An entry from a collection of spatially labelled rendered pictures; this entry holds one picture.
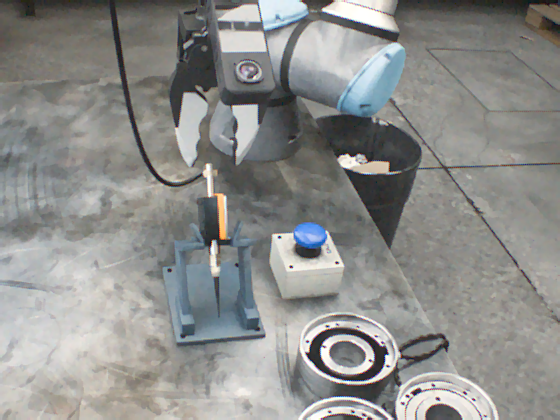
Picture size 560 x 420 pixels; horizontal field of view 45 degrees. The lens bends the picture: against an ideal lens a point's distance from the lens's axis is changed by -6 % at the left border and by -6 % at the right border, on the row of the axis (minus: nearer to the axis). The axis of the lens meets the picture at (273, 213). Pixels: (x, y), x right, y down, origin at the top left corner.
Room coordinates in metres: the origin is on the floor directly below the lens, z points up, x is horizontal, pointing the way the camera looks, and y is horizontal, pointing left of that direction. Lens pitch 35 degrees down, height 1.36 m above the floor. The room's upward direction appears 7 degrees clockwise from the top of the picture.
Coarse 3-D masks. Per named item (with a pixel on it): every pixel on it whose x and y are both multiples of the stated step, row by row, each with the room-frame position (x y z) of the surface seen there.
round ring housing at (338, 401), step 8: (328, 400) 0.44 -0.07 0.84; (336, 400) 0.44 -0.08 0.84; (344, 400) 0.44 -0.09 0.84; (352, 400) 0.44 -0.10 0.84; (360, 400) 0.44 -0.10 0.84; (312, 408) 0.43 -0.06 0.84; (320, 408) 0.43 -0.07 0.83; (328, 408) 0.44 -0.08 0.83; (336, 408) 0.44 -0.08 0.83; (344, 408) 0.44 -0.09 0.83; (352, 408) 0.44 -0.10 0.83; (360, 408) 0.44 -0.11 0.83; (368, 408) 0.44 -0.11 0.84; (376, 408) 0.43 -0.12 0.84; (304, 416) 0.42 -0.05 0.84; (312, 416) 0.43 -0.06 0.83; (320, 416) 0.43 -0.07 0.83; (376, 416) 0.43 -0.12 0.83; (384, 416) 0.43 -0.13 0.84
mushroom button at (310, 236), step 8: (304, 224) 0.68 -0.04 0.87; (312, 224) 0.68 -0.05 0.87; (296, 232) 0.66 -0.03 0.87; (304, 232) 0.66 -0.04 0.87; (312, 232) 0.66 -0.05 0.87; (320, 232) 0.66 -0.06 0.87; (296, 240) 0.65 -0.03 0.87; (304, 240) 0.65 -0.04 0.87; (312, 240) 0.65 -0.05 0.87; (320, 240) 0.65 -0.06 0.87; (304, 248) 0.66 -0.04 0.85; (312, 248) 0.66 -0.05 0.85
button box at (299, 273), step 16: (272, 240) 0.68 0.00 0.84; (288, 240) 0.68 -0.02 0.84; (272, 256) 0.68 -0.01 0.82; (288, 256) 0.65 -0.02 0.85; (304, 256) 0.65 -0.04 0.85; (320, 256) 0.65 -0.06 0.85; (336, 256) 0.66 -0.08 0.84; (288, 272) 0.62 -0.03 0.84; (304, 272) 0.63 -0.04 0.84; (320, 272) 0.63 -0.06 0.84; (336, 272) 0.64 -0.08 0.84; (288, 288) 0.62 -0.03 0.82; (304, 288) 0.63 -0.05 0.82; (320, 288) 0.63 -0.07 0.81; (336, 288) 0.64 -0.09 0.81
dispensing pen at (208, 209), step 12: (204, 168) 0.65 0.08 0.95; (204, 204) 0.61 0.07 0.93; (216, 204) 0.61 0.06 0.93; (204, 216) 0.60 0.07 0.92; (216, 216) 0.60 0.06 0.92; (204, 228) 0.60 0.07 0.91; (216, 228) 0.60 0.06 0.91; (204, 240) 0.59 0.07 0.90; (216, 240) 0.59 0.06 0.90; (216, 252) 0.59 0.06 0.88; (216, 264) 0.59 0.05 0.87; (216, 276) 0.58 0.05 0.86; (216, 288) 0.58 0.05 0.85; (216, 300) 0.57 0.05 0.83
